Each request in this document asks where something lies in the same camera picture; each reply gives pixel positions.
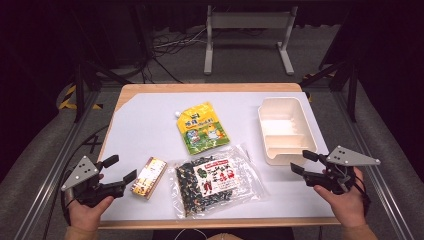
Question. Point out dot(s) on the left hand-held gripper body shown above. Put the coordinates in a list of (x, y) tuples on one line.
[(81, 173)]

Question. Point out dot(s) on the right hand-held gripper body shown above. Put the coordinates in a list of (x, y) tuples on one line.
[(350, 157)]

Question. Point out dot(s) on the clear bag of dark snacks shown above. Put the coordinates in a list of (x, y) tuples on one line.
[(216, 181)]

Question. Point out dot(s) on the white metal stand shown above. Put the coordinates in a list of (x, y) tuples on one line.
[(248, 20)]

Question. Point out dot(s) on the yellow black hazard tape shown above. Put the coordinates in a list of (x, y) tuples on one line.
[(68, 96)]

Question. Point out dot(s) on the white table mat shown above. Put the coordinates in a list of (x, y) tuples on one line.
[(146, 126)]

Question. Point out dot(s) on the yellow spout pouch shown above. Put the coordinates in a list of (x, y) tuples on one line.
[(201, 130)]

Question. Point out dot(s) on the white plastic container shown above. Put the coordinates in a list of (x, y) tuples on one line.
[(285, 128)]

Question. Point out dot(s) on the person's right hand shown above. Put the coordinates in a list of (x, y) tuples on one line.
[(348, 206)]

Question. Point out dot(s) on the black metal stand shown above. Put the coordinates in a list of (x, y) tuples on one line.
[(351, 90), (80, 90)]

